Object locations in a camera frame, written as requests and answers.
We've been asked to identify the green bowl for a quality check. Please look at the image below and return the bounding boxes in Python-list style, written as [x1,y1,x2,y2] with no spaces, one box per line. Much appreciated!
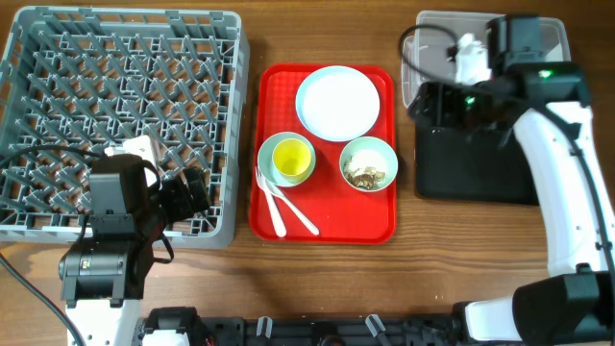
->
[339,136,399,192]

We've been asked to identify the rice and food scraps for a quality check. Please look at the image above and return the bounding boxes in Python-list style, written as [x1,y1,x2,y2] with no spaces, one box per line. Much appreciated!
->
[343,149,388,190]

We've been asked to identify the yellow plastic cup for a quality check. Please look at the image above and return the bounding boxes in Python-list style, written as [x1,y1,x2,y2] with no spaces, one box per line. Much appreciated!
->
[272,138,312,183]

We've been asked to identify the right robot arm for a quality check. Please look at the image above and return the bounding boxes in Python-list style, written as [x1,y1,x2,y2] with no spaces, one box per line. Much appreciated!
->
[400,11,614,345]

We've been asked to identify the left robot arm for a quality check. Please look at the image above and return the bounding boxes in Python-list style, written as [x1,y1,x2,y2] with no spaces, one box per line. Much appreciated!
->
[59,154,210,345]

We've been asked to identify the black waste tray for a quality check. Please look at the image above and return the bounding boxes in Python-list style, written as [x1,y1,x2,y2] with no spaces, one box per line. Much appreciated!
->
[414,117,538,206]

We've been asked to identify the grey dishwasher rack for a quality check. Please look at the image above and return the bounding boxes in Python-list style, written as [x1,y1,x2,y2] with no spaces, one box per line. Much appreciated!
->
[1,6,250,249]

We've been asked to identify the clear plastic bin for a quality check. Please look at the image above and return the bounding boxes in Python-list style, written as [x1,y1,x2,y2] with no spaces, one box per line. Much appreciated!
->
[401,11,571,108]

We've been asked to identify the white plastic spoon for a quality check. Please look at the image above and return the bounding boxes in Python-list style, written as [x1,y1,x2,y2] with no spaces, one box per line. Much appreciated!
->
[265,181,320,235]

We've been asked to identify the light blue bowl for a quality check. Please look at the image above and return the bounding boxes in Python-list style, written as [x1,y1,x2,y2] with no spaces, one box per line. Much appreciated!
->
[258,132,316,187]

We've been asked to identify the white plastic fork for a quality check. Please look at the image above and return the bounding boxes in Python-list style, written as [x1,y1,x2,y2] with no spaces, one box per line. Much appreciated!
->
[256,166,286,237]

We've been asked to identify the light blue plate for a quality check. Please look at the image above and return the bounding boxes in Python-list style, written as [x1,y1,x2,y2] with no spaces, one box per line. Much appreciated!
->
[295,65,381,142]

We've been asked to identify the red serving tray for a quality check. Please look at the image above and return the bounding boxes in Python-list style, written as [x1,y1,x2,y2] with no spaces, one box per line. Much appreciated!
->
[250,63,397,245]

